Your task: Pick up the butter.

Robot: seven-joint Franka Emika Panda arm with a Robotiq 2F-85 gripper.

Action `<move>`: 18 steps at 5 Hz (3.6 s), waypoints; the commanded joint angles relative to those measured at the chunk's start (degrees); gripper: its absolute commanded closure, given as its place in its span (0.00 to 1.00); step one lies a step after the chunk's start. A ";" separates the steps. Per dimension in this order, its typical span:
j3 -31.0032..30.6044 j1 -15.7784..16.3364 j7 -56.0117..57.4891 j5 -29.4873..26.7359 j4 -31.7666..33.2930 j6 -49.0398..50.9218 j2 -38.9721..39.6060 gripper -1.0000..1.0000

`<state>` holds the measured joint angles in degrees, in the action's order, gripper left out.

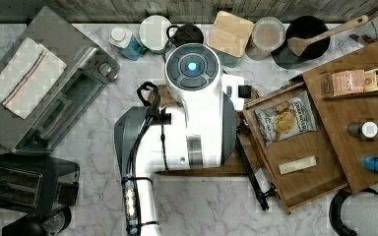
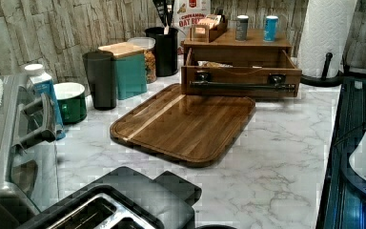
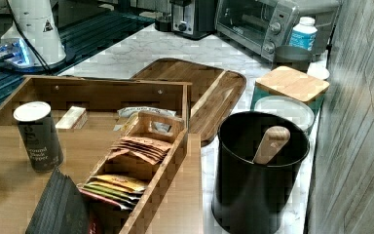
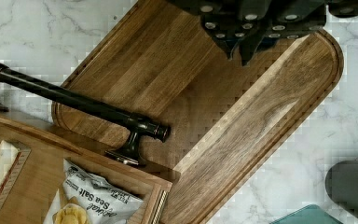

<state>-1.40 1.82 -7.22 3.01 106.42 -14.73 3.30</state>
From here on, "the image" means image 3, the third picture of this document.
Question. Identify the silver toaster oven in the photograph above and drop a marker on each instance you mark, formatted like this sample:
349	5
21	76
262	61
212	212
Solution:
263	25

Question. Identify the black utensil crock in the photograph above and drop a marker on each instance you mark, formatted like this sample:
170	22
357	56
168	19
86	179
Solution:
249	198

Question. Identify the wooden utensil handle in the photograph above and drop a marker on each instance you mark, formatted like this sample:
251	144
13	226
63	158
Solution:
274	139

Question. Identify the yellow green tea packets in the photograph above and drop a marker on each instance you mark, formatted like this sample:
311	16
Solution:
118	190

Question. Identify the butter stick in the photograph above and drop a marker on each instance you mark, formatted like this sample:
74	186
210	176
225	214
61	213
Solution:
75	118

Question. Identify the white small bowl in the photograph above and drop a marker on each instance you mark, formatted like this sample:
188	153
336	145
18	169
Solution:
318	71

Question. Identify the teal canister bamboo lid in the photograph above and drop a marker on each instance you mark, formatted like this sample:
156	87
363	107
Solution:
291	83

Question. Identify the black pepper canister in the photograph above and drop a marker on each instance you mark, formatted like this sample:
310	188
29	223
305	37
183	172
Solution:
38	132

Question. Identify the brown tea packets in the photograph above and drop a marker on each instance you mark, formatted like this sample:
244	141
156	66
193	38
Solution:
148	149

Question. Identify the dark grey cup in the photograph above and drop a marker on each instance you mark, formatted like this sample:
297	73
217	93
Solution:
293	57

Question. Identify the large wooden tray box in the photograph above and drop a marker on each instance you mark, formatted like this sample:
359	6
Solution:
20	186

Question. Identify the white supplement bottle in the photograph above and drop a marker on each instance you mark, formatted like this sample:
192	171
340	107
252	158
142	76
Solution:
303	35

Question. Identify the small wooden tea organizer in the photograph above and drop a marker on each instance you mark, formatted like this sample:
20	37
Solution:
166	128

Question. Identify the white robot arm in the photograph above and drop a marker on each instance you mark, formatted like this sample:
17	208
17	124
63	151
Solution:
33	39

